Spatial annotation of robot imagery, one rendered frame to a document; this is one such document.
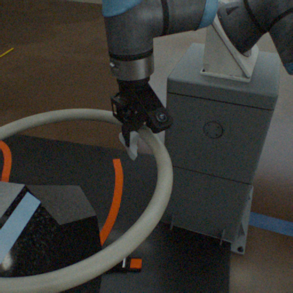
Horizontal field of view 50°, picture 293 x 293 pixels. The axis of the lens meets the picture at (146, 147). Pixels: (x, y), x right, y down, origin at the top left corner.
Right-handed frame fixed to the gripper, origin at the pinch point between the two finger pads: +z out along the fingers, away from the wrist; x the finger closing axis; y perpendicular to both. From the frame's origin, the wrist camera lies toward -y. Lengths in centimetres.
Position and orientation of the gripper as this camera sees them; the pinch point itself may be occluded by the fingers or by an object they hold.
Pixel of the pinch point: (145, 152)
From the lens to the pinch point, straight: 76.4
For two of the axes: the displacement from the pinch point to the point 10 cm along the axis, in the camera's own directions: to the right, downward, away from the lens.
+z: 0.6, 7.8, 6.2
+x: -8.0, 4.1, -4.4
